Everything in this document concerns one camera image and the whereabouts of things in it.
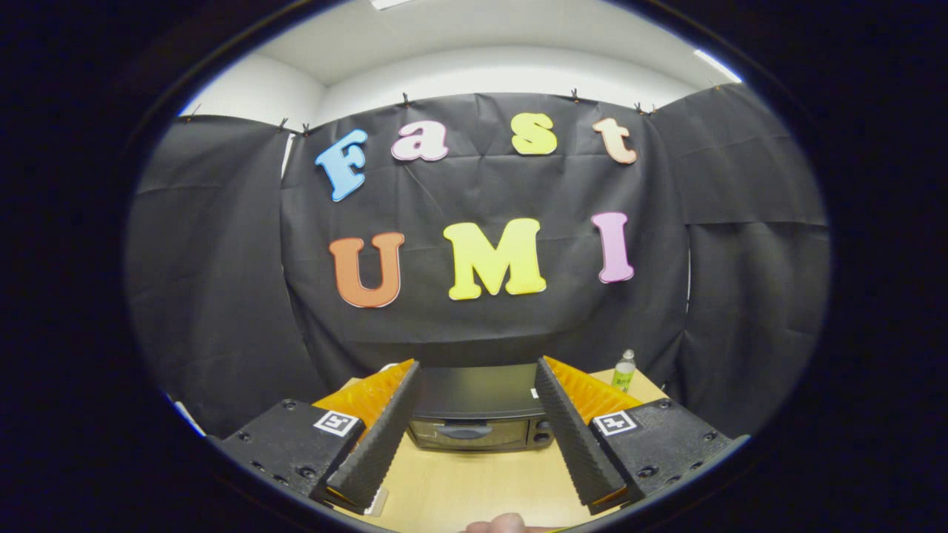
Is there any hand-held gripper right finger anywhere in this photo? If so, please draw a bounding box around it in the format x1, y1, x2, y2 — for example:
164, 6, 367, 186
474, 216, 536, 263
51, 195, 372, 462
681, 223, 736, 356
534, 356, 749, 515

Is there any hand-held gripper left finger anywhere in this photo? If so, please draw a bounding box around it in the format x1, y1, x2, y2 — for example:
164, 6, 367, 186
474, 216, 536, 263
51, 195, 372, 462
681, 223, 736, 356
210, 360, 421, 515

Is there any black toaster oven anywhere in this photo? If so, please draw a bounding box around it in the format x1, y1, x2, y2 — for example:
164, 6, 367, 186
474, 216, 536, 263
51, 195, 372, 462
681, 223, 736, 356
406, 363, 555, 452

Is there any green label drink bottle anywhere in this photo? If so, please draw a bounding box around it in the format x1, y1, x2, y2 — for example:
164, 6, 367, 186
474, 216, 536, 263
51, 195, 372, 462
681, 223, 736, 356
611, 349, 638, 393

